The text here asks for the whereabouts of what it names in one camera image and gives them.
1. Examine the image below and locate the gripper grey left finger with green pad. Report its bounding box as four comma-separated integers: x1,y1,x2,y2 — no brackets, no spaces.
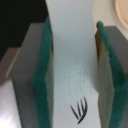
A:
10,18,53,128

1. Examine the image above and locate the gripper grey right finger with green pad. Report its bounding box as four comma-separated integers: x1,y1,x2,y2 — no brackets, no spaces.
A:
95,22,128,128

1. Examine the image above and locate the white toy fish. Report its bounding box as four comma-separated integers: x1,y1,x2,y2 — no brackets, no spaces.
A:
46,0,101,128

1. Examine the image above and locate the beige bowl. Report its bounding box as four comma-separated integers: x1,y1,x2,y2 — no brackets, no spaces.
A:
114,0,128,29

